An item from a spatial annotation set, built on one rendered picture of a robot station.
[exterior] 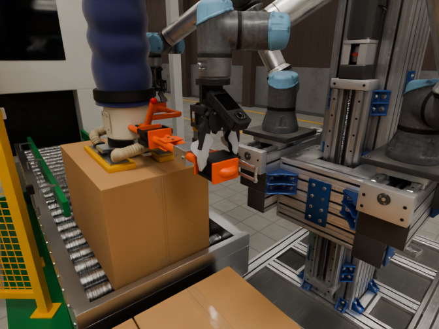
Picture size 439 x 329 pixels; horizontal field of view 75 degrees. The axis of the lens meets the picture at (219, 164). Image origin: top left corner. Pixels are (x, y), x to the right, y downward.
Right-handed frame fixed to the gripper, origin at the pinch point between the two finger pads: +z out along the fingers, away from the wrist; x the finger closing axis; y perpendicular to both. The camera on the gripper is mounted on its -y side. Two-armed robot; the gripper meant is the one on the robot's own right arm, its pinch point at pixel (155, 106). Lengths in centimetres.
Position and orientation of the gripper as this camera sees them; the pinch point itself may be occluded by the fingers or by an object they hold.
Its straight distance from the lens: 158.4
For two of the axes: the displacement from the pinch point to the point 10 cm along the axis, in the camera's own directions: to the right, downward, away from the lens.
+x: 8.0, -2.1, 5.7
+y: 6.1, 2.8, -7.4
